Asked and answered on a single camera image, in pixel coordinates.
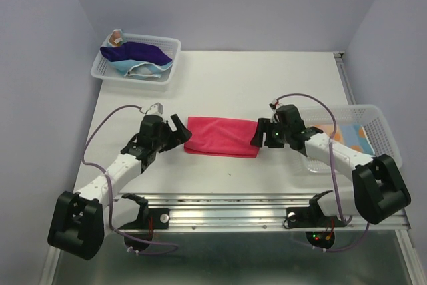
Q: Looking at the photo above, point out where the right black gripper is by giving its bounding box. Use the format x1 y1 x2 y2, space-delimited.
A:
248 117 290 148

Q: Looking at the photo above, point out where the pink towel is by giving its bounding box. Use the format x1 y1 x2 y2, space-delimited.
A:
184 117 259 158

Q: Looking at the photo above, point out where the light blue towel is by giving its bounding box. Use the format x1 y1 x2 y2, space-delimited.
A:
109 60 173 79

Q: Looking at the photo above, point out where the orange polka dot towel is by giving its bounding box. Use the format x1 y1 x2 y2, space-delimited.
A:
334 124 375 156

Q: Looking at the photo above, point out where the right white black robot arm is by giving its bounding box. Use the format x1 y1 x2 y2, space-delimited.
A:
250 105 412 225

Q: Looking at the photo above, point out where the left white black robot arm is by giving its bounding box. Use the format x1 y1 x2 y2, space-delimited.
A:
47 115 191 260

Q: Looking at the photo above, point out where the purple towel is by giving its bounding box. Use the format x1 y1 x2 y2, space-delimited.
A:
100 41 173 65

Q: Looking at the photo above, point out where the white target basket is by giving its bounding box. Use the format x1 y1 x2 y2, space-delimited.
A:
300 105 402 174

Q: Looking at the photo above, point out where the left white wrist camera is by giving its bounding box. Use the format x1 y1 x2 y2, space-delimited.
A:
139 103 163 117

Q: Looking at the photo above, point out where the aluminium mounting rail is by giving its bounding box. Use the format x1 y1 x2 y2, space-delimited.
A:
112 193 410 233

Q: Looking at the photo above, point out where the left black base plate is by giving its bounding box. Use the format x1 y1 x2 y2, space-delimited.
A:
113 206 170 230

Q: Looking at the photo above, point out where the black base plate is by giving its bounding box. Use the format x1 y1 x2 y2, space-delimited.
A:
113 206 170 230
283 207 346 229

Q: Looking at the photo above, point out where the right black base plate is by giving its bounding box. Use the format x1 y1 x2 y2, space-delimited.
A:
283 207 346 229

